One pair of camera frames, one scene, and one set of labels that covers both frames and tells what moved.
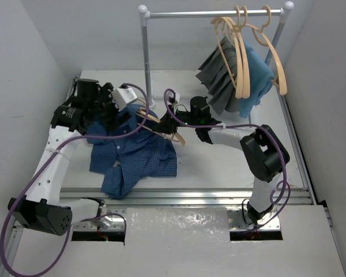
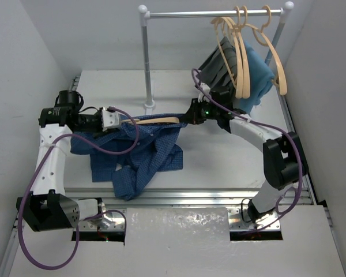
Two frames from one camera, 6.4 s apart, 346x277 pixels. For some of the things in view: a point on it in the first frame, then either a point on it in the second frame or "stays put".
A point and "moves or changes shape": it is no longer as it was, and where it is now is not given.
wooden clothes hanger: [142, 112] moves or changes shape
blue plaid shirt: [149, 152] moves or changes shape
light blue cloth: [260, 77] stays put
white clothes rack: [146, 15] stays put
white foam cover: [178, 226] stays put
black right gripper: [168, 124] → [193, 115]
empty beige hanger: [263, 38] stays put
